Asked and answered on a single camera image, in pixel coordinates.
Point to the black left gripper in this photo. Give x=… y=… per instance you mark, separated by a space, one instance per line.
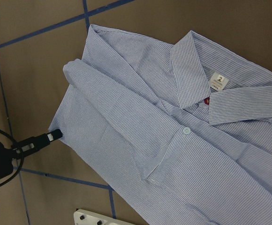
x=29 y=146

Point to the light blue striped shirt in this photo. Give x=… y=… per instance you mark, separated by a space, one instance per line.
x=183 y=132

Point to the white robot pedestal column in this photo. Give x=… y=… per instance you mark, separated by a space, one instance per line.
x=84 y=217

